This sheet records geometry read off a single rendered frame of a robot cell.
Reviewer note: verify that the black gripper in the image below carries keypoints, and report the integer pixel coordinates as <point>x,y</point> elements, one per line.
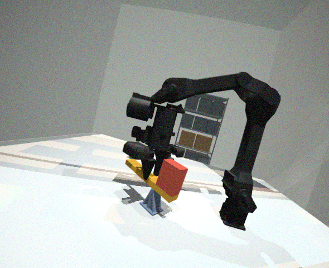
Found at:
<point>158,144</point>

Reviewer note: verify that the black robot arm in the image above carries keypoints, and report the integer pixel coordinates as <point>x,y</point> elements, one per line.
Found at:
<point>261,103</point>

